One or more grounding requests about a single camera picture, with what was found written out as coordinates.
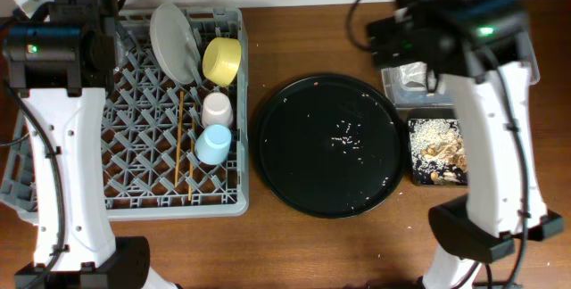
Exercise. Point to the black rectangular tray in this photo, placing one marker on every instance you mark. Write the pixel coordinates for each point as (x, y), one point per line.
(435, 115)

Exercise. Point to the clear plastic bin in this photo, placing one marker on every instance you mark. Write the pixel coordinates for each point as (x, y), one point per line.
(405, 100)

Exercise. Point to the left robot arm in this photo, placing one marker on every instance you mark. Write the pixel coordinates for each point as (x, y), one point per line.
(61, 62)

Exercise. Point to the blue cup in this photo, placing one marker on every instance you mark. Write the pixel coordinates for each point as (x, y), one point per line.
(212, 146)

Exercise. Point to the round black tray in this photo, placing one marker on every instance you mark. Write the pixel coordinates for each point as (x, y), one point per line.
(330, 146)

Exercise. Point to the wooden chopstick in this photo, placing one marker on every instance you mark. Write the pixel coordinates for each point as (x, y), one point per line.
(191, 165)
(179, 136)

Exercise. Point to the food scraps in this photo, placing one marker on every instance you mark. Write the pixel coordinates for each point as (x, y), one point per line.
(439, 151)

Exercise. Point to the pink cup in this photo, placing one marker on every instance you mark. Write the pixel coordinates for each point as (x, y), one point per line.
(217, 109)

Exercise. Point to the grey dishwasher rack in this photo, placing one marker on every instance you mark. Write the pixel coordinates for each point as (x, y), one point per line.
(139, 140)

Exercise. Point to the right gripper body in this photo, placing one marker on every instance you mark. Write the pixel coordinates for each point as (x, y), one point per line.
(390, 42)

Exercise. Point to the yellow bowl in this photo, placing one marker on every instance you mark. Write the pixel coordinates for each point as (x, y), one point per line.
(221, 60)

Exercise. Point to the white napkin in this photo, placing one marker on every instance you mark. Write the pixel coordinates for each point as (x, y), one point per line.
(413, 77)

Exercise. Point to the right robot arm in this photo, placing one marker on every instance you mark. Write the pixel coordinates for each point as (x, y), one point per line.
(482, 51)

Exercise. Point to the grey plate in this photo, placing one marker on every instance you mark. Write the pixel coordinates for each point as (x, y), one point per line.
(174, 45)

